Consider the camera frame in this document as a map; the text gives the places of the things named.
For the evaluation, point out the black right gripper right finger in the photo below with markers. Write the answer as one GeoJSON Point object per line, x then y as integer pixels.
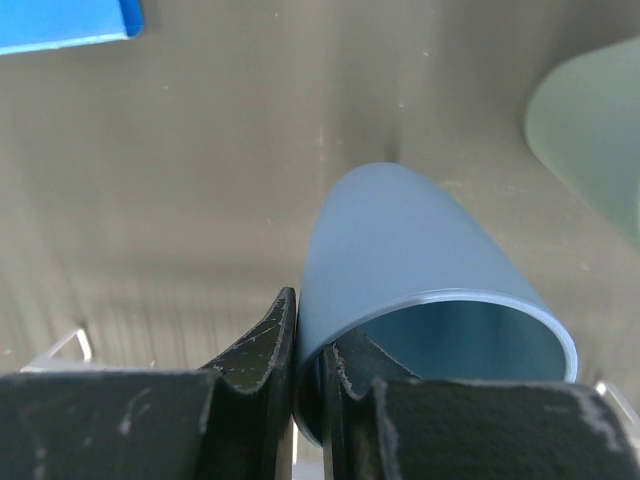
{"type": "Point", "coordinates": [379, 421]}

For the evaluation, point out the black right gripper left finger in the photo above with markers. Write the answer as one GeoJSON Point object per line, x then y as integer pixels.
{"type": "Point", "coordinates": [229, 419]}

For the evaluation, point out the blue cup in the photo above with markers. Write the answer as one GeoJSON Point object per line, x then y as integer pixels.
{"type": "Point", "coordinates": [394, 257]}

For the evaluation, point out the light green cup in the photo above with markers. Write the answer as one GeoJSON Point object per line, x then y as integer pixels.
{"type": "Point", "coordinates": [582, 123]}

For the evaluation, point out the blue folder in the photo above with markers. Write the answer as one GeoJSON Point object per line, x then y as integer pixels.
{"type": "Point", "coordinates": [37, 25]}

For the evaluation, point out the white wire dish rack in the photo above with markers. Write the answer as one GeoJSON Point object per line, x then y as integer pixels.
{"type": "Point", "coordinates": [73, 351]}

